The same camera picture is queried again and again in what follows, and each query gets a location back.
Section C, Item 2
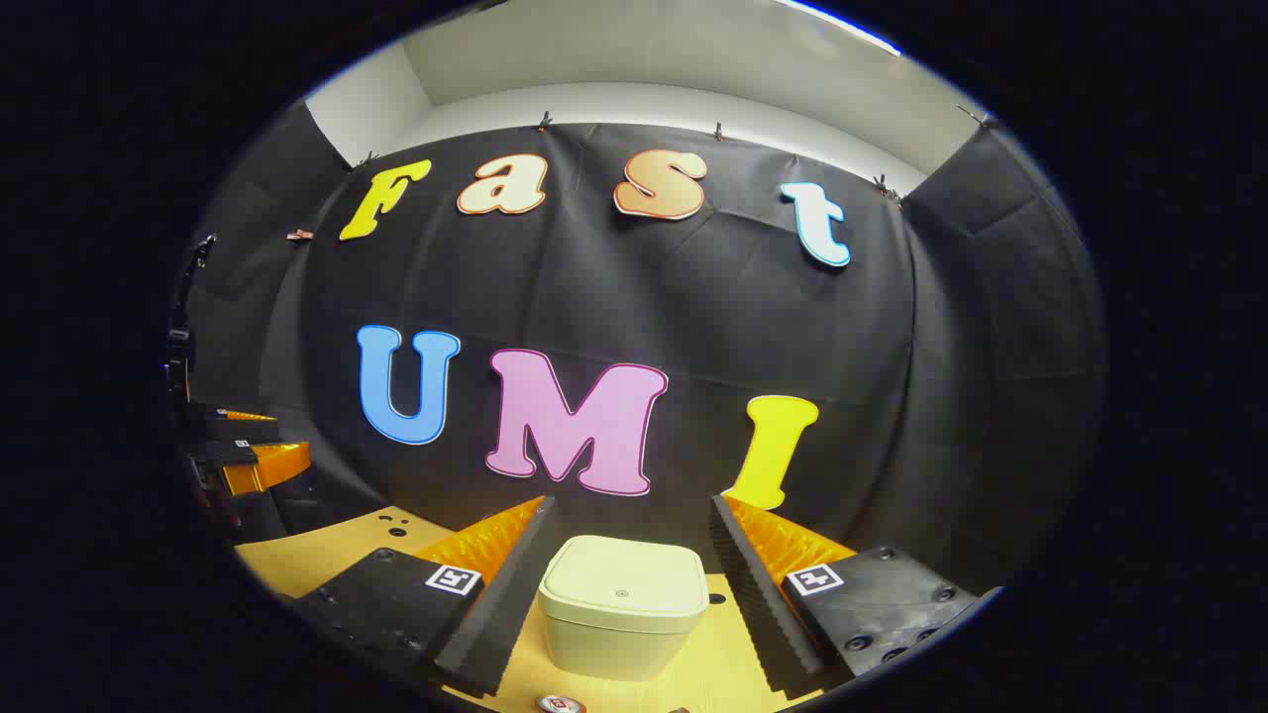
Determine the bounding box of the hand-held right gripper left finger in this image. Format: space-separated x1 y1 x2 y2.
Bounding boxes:
295 495 558 697

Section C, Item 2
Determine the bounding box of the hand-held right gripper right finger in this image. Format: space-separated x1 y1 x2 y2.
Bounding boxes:
708 493 1004 696

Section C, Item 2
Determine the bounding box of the pale green garbage bin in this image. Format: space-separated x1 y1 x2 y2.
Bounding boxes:
538 535 710 682

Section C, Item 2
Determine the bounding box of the wooden desktop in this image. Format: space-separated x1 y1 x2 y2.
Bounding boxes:
236 505 863 713

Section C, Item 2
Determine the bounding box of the black backdrop cloth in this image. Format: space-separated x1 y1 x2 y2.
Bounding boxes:
188 99 1106 595

